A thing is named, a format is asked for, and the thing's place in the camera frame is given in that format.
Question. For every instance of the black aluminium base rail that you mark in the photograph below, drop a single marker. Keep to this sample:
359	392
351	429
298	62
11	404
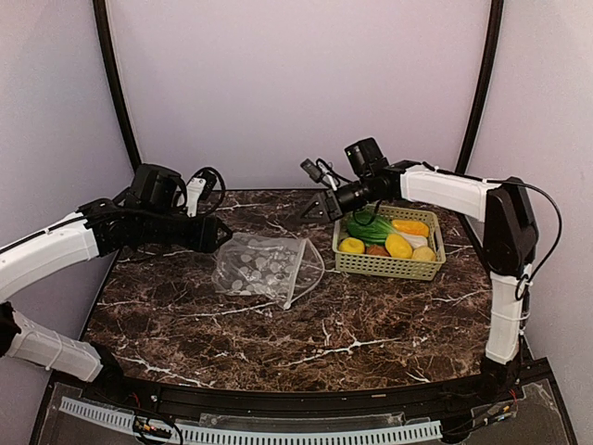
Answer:
436	400

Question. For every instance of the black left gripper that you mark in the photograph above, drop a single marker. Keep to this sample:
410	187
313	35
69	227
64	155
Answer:
204	238

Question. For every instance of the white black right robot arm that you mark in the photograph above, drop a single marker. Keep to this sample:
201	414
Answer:
509	243

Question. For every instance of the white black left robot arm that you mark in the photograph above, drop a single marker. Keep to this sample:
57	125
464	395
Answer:
33	258

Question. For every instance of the beige plastic basket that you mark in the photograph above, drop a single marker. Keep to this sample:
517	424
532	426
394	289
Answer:
391	267

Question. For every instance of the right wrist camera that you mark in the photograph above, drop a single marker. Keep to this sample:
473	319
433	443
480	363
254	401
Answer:
320	172

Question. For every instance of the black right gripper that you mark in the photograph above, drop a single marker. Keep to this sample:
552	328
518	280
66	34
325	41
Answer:
332	209

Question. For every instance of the right black frame post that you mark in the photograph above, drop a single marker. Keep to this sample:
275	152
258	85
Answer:
482	85

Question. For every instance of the yellow round bun toy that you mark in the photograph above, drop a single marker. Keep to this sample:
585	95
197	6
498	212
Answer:
352	245

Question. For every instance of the brown potato toy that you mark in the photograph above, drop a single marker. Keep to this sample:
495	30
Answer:
376	250

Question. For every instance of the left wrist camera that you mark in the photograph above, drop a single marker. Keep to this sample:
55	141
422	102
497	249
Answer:
199	188

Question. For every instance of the clear zip top bag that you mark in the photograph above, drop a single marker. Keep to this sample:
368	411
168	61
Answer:
281	269

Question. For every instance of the green bok choy toy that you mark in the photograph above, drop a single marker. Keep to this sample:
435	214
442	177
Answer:
373	229

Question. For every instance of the pale yellow bread toy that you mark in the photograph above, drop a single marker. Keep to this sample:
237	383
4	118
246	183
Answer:
423	253

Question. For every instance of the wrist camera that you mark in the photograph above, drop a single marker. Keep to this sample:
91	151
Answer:
199	188
320	172

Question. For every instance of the yellow lemon toy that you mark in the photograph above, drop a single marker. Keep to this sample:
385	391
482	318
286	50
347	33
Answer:
398	247

